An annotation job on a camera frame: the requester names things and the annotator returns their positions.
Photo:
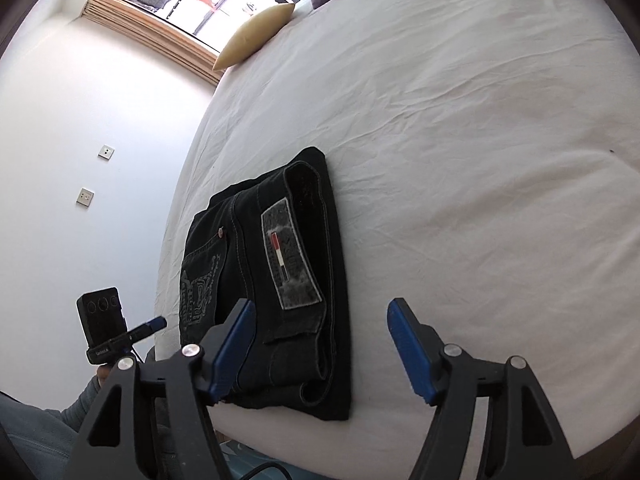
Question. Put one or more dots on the person's left forearm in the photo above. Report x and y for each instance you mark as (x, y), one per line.
(80, 405)

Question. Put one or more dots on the bed with white sheet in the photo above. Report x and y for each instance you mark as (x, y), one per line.
(450, 160)

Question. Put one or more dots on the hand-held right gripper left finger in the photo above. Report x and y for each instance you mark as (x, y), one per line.
(232, 345)

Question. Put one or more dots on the person's left hand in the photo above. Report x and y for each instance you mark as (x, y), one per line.
(103, 377)

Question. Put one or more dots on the beige pleated curtain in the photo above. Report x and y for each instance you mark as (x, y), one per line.
(150, 40)

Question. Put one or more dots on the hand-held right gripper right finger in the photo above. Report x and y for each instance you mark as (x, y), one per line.
(410, 350)

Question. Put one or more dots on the person's leg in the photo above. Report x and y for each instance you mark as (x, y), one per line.
(30, 440)

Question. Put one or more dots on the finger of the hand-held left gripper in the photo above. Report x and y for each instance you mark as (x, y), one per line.
(147, 329)

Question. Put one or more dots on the black pants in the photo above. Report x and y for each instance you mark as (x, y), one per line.
(240, 240)

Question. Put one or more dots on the yellow pillow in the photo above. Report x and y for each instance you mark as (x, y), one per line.
(255, 35)

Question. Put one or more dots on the white wall socket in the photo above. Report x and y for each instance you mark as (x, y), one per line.
(85, 197)
(106, 153)

